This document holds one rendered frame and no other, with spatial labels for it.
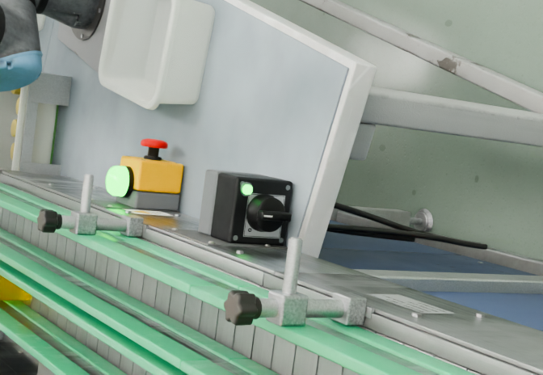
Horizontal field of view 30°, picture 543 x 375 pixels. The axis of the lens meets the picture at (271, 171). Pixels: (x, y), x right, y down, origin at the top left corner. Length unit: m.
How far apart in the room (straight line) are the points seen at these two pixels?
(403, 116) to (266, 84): 0.18
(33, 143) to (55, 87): 0.11
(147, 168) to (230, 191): 0.28
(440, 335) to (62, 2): 1.12
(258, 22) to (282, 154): 0.19
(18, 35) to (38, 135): 0.29
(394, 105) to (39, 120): 0.83
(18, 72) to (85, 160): 0.23
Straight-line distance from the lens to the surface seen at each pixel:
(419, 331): 0.85
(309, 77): 1.22
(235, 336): 1.08
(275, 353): 1.02
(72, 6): 1.79
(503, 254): 1.66
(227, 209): 1.19
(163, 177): 1.45
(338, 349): 0.80
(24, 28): 1.69
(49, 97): 1.90
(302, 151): 1.22
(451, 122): 1.33
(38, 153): 1.91
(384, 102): 1.25
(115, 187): 1.44
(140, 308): 1.23
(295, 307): 0.85
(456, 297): 1.16
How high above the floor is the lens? 1.44
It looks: 33 degrees down
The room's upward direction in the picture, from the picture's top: 84 degrees counter-clockwise
